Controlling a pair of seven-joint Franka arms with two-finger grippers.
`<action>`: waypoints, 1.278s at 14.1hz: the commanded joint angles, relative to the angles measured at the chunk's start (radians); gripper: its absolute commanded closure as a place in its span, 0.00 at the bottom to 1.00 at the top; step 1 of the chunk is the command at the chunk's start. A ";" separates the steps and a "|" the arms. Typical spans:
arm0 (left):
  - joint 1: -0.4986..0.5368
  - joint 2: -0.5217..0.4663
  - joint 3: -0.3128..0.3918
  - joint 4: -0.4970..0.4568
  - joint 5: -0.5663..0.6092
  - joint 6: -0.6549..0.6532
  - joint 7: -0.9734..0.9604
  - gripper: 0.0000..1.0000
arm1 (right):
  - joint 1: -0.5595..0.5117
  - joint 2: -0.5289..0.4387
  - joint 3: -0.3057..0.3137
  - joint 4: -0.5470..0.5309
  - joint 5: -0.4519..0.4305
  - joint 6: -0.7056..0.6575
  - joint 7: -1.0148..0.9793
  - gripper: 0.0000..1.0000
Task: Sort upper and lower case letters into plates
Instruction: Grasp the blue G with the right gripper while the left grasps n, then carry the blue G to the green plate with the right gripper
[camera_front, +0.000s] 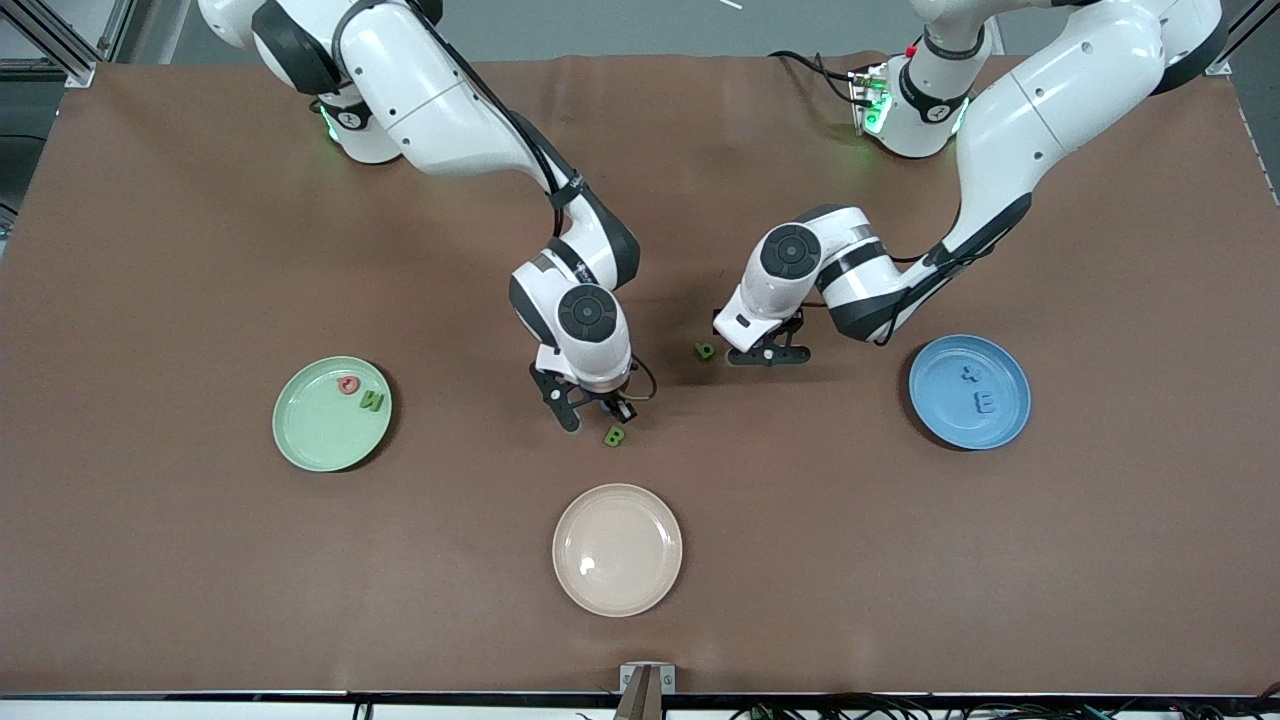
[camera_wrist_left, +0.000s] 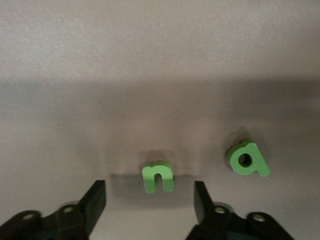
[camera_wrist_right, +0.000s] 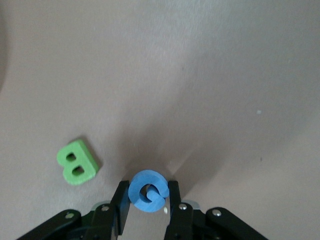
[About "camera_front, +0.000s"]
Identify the silver base connector panel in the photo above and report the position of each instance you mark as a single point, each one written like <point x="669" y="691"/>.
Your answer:
<point x="868" y="100"/>

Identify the green plate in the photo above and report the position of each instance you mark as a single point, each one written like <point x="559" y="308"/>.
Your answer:
<point x="320" y="430"/>

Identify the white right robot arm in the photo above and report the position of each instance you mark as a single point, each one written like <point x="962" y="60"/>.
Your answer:
<point x="430" y="100"/>

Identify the blue letter m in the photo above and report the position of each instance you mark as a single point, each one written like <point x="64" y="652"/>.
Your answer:
<point x="986" y="403"/>

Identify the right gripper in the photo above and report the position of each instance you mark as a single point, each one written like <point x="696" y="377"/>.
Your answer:
<point x="611" y="398"/>

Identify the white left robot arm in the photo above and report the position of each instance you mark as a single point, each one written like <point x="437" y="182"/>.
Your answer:
<point x="1060" y="110"/>

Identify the brown table mat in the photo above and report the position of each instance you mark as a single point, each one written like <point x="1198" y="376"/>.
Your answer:
<point x="200" y="250"/>

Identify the green small letter b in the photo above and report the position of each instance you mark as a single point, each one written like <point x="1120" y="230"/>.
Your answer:
<point x="704" y="351"/>

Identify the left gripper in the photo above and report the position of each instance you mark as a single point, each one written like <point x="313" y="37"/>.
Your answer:
<point x="795" y="324"/>

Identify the beige plate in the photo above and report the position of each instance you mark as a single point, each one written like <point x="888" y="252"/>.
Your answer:
<point x="617" y="550"/>

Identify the green letter N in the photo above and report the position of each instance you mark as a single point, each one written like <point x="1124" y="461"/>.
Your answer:
<point x="372" y="402"/>

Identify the green capital letter B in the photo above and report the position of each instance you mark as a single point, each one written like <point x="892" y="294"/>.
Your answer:
<point x="614" y="436"/>

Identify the blue plate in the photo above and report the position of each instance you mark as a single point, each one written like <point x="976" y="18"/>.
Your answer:
<point x="950" y="410"/>

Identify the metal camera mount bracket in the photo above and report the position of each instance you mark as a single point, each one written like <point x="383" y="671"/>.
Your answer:
<point x="646" y="690"/>

